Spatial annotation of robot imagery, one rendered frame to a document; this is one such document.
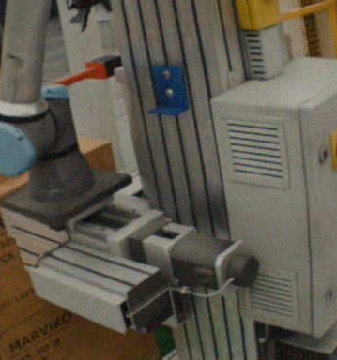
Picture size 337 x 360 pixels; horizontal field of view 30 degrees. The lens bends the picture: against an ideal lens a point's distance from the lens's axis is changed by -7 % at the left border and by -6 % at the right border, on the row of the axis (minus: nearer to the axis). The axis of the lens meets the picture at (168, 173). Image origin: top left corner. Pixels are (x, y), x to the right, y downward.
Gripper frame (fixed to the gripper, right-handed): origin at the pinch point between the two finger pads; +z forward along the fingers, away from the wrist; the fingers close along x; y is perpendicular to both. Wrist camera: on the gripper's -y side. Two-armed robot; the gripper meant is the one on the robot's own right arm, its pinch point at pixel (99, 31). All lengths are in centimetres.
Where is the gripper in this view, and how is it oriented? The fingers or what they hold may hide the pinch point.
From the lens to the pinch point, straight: 181.5
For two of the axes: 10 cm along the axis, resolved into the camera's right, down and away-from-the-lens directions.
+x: 6.8, 1.6, -7.2
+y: -7.2, 3.7, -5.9
